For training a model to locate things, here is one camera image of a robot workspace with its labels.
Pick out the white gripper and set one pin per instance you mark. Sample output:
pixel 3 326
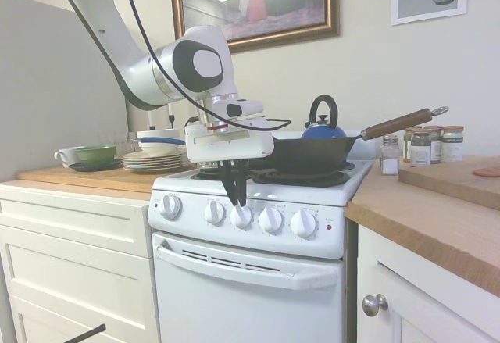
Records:
pixel 234 145

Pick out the white burner knob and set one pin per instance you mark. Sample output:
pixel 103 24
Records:
pixel 271 220
pixel 215 213
pixel 242 220
pixel 303 224

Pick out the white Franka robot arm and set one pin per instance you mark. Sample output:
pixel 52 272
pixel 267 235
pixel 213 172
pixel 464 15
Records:
pixel 117 46

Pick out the black stove burner coil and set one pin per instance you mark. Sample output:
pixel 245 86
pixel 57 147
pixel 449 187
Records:
pixel 203 174
pixel 304 179
pixel 349 166

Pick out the white electric stove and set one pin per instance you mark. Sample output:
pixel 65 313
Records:
pixel 187 233

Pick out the large white oven knob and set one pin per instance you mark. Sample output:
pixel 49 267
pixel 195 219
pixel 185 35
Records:
pixel 170 207

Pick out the cream dinner plate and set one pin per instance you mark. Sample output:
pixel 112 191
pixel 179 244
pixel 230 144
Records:
pixel 156 158
pixel 156 169
pixel 156 166
pixel 156 155
pixel 156 161

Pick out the white bowl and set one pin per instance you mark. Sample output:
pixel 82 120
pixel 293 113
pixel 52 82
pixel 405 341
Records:
pixel 162 148
pixel 158 133

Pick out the clear drinking glass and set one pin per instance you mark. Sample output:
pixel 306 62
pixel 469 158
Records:
pixel 127 141
pixel 108 140

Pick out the white oven door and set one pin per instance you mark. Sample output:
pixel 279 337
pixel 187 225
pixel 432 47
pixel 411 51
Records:
pixel 242 311

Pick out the brown wooden counter board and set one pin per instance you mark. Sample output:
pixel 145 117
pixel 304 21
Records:
pixel 97 179

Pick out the dark saucer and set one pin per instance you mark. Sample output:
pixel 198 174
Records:
pixel 97 165

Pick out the green bowl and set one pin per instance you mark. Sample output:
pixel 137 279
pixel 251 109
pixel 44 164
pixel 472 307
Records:
pixel 95 152

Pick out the glass salt shaker silver lid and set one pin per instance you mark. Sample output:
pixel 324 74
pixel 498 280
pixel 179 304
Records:
pixel 390 163

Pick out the white cup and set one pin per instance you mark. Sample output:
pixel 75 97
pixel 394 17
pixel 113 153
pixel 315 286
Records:
pixel 66 155

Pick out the gold framed painting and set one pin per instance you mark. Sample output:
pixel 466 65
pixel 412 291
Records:
pixel 254 7

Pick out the white drawer cabinet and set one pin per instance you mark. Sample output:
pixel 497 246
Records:
pixel 78 261

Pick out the silver round cabinet knob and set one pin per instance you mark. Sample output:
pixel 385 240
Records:
pixel 373 306

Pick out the thin black rod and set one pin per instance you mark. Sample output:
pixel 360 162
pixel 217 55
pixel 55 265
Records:
pixel 90 331

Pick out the light wooden cutting board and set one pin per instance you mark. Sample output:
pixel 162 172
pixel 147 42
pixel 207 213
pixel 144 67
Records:
pixel 449 181

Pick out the white cabinet with round knob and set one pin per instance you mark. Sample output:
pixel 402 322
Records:
pixel 429 319

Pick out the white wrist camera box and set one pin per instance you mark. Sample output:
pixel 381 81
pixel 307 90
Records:
pixel 252 108

